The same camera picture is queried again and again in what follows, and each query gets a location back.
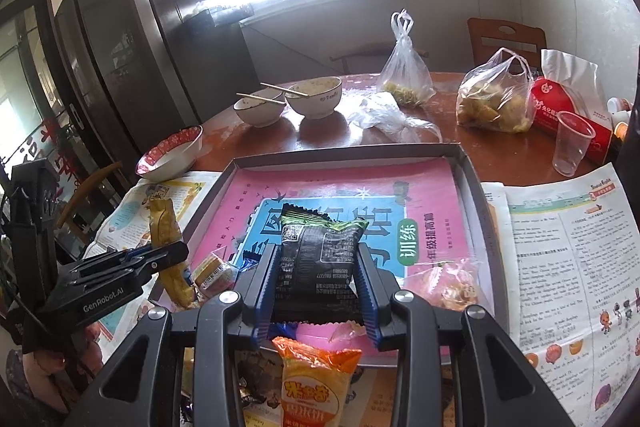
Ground orange rice cracker packet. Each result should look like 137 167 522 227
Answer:
271 336 363 427

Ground black snack packet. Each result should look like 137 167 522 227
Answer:
272 203 368 325

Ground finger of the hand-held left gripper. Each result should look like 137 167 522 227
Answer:
67 247 153 280
125 241 191 283

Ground wooden chopsticks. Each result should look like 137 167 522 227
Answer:
260 82 309 98
236 93 287 106

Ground large white bowl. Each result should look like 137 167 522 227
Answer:
285 77 343 120

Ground small green yellow wrapped cake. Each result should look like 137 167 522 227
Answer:
192 252 238 295

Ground white newspaper with cartoon figures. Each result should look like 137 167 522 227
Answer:
482 162 640 427

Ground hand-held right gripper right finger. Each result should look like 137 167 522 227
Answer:
352 248 573 427

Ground red tissue pack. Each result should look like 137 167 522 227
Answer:
530 49 616 165

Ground crumpled white plastic bag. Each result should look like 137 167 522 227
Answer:
347 92 443 142

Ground colourful newspaper with green border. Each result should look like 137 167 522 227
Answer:
82 171 453 427

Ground yellow snack packet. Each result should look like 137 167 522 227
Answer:
149 197 198 308

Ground glass door with red decals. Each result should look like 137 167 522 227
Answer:
0 2 81 188

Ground curved wooden chair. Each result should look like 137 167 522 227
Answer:
55 162 123 253

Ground red patterned bowl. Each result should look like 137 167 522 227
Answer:
135 124 205 182

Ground wooden chair with cutout back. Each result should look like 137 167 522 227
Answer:
467 18 547 72

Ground dark brown shiny snack packet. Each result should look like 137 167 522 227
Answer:
235 352 283 410

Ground grey cardboard box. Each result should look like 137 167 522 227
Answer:
150 142 511 368

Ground clear candy packet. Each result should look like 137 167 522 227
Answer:
405 257 483 313

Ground tall tied clear plastic bag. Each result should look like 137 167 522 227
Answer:
377 9 436 108

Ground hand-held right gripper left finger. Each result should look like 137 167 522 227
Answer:
67 246 283 427

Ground pink and blue book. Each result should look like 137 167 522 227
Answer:
187 158 476 350

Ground person's left hand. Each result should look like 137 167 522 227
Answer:
24 326 105 404

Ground dark steel refrigerator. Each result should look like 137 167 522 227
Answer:
45 0 251 168

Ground small orange capped bottle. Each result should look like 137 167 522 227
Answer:
606 97 633 142

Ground plastic bag of yellow food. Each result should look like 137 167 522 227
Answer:
456 48 536 134

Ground small white bowl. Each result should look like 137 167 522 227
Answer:
233 88 288 128

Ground clear plastic cup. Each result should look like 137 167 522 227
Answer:
551 110 597 178

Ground person's left forearm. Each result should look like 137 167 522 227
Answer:
0 347 68 427

